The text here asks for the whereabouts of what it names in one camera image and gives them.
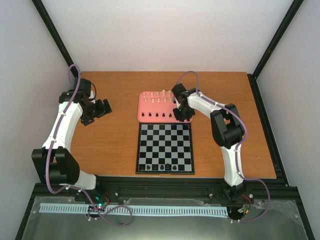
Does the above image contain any right black corner post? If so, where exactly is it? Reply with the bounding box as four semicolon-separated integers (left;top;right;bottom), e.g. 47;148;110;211
252;0;304;80

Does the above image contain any black rook chess piece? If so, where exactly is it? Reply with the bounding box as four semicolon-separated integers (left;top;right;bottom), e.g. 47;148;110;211
139;164;145;171

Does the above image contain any light blue slotted cable duct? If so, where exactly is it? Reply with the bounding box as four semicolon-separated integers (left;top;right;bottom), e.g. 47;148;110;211
39;203;228;218

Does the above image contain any pink plastic tray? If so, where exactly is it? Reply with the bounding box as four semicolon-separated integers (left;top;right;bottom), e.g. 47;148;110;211
137;89;180;123

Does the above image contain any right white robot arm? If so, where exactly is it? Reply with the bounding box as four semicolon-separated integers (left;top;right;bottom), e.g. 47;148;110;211
171;83;246;203

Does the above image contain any black corner post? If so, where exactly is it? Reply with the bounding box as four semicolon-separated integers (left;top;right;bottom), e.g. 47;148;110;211
31;0;74;67
252;0;304;80

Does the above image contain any black aluminium frame base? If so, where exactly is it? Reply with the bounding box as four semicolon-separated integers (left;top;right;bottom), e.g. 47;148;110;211
16;71;314;240

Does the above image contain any black white chessboard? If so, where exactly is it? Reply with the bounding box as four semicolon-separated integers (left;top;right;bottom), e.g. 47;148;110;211
135;123;195;175

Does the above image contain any left black corner post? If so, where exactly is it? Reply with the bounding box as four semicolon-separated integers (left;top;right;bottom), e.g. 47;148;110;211
31;0;74;67

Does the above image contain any clear acrylic cover sheet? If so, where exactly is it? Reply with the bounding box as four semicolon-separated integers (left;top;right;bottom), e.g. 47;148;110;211
21;197;308;240

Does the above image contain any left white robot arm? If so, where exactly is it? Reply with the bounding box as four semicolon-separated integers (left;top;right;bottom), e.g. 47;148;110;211
31;91;112;202

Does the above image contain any left controller circuit board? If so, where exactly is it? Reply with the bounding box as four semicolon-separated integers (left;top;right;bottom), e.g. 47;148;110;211
95;193;110;210

